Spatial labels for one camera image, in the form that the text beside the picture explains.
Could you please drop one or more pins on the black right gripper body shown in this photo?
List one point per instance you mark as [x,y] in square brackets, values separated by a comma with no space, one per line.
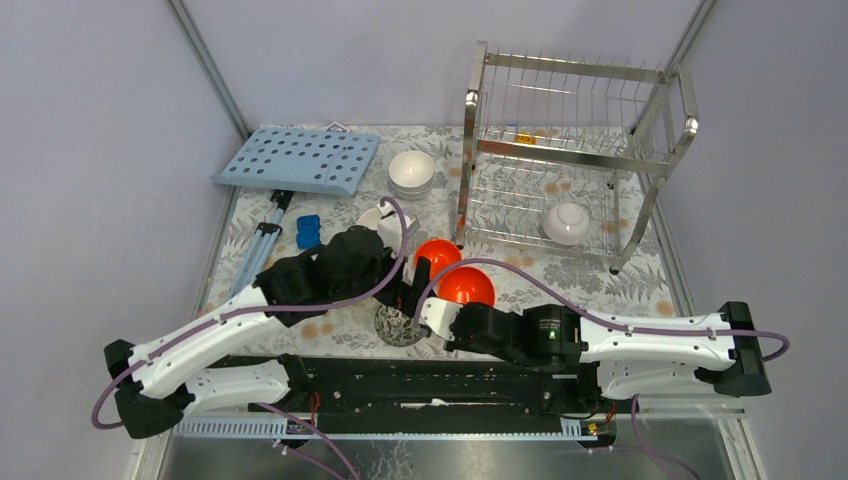
[513,355]

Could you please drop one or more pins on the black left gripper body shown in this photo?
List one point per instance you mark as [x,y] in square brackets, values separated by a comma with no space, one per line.
[402,295]

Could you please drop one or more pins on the leopard pattern bowl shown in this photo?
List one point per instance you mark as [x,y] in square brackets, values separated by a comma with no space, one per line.
[395,328]

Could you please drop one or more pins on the orange bowl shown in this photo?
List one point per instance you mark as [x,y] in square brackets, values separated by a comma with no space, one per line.
[441,253]
[467,284]

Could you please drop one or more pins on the white bowl front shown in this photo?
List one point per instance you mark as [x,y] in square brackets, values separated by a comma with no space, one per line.
[411,193]

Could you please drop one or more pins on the white pink bowl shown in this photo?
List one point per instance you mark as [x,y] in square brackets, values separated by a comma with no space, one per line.
[566,223]

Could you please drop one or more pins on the stainless steel dish rack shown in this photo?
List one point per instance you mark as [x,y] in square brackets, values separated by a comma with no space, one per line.
[607,116]

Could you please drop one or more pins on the beige bowl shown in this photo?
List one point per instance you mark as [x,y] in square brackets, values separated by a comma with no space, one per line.
[370,219]

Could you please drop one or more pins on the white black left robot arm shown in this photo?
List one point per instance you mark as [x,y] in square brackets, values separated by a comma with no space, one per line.
[154,384]

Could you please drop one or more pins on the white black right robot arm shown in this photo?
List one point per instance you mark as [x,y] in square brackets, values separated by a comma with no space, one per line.
[620,356]

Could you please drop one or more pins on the blue toy block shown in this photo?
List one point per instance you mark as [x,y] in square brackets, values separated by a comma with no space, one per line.
[308,231]

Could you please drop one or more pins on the floral table mat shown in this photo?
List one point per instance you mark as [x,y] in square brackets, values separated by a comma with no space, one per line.
[505,192]

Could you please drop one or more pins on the blue perforated tray stand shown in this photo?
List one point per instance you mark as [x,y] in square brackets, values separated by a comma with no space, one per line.
[289,161]

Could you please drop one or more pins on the small yellow cup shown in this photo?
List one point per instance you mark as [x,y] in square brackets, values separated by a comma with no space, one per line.
[525,139]

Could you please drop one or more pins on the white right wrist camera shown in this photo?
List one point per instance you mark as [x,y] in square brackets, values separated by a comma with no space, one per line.
[438,315]

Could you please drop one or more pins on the white slotted cable duct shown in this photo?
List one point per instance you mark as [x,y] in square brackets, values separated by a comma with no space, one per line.
[279,428]

